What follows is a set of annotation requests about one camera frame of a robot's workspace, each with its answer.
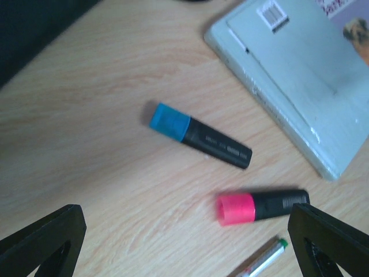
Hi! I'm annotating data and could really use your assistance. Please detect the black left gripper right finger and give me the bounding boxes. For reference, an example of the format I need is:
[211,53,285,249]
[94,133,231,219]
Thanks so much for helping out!
[288,204,368,276]

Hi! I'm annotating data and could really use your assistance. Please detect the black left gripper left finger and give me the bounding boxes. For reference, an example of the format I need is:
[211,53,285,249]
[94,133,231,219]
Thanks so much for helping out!
[1,204,86,276]

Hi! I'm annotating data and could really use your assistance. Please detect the grey hardcover book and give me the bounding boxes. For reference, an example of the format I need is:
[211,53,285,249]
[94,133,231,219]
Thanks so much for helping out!
[204,1,368,181]

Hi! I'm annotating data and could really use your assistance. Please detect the black backpack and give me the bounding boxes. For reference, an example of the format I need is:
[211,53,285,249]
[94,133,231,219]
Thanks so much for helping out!
[1,0,98,87]

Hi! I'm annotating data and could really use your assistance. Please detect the silver green tip pen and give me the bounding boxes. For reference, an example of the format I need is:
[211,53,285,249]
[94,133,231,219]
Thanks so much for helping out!
[228,238,289,277]

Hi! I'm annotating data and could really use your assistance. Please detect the pink cap highlighter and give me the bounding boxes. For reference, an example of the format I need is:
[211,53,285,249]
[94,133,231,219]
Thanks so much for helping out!
[216,189,310,226]

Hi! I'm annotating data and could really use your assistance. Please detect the blue cap highlighter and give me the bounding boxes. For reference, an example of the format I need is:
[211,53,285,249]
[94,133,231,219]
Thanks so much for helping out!
[149,103,253,169]

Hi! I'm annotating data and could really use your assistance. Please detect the dog picture book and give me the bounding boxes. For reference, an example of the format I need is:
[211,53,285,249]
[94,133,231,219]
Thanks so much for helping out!
[315,0,368,65]

